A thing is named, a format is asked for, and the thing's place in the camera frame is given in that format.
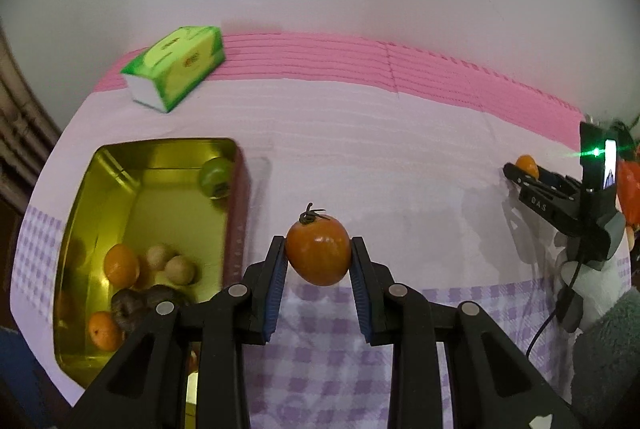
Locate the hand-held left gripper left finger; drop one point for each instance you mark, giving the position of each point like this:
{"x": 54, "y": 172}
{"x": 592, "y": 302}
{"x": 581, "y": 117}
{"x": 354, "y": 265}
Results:
{"x": 275, "y": 294}

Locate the pink foam mat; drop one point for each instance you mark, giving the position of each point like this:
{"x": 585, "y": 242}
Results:
{"x": 350, "y": 59}

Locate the green tissue pack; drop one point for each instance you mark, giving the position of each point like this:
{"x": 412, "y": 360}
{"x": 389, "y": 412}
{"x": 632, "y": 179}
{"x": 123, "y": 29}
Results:
{"x": 175, "y": 64}

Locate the dark blue cloth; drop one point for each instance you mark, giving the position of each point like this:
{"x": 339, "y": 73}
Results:
{"x": 25, "y": 384}

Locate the person's right hand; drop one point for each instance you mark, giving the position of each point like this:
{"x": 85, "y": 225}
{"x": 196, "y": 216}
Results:
{"x": 605, "y": 291}

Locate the grey fleece sleeved forearm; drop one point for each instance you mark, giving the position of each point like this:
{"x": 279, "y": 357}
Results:
{"x": 605, "y": 359}

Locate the small orange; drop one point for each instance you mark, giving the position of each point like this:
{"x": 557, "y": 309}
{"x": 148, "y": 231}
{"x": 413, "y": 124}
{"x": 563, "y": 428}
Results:
{"x": 104, "y": 330}
{"x": 121, "y": 265}

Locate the dark mangosteen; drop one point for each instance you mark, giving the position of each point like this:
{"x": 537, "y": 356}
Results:
{"x": 127, "y": 309}
{"x": 167, "y": 295}

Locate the green lime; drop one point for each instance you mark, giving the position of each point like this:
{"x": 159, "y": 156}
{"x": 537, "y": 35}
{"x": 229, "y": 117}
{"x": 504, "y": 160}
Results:
{"x": 216, "y": 176}

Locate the maroon and gold tin box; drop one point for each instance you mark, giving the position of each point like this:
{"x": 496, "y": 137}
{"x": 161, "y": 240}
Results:
{"x": 160, "y": 219}

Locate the large orange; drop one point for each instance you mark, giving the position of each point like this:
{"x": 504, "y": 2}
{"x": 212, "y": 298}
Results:
{"x": 527, "y": 165}

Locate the brown longan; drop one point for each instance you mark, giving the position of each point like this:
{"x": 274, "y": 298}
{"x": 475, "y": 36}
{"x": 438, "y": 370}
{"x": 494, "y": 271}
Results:
{"x": 159, "y": 256}
{"x": 180, "y": 270}

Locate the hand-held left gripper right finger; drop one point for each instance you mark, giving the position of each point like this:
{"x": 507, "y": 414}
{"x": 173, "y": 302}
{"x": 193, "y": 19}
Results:
{"x": 365, "y": 294}

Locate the orange plastic bag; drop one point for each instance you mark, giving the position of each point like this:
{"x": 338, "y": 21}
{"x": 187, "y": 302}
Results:
{"x": 629, "y": 189}

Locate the small yellow object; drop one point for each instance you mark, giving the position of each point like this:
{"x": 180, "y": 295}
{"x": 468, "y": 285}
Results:
{"x": 630, "y": 239}

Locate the orange-red tomato with stem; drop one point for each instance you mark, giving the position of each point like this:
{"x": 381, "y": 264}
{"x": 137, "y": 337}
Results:
{"x": 320, "y": 249}

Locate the purple checked tablecloth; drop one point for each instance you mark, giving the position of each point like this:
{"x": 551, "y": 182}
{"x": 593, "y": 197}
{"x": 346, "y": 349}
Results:
{"x": 400, "y": 209}

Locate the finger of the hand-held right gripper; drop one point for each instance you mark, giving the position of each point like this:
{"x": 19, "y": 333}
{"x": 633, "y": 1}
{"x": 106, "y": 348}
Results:
{"x": 515, "y": 176}
{"x": 560, "y": 181}

